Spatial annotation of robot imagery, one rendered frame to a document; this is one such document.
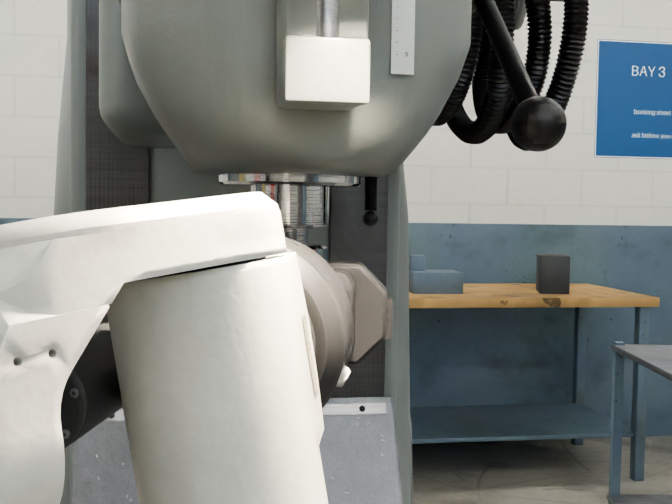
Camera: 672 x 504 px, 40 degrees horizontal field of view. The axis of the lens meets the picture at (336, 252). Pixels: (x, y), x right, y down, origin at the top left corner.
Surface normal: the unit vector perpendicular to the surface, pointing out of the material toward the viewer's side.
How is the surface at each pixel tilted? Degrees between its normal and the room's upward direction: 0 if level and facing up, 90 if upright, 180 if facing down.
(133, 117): 117
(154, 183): 90
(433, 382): 90
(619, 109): 90
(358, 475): 63
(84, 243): 82
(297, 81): 90
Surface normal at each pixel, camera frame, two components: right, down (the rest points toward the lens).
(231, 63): 0.08, 0.11
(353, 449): 0.17, -0.40
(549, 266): -0.13, 0.05
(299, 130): 0.16, 0.41
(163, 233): 0.72, -0.10
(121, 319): -0.72, 0.14
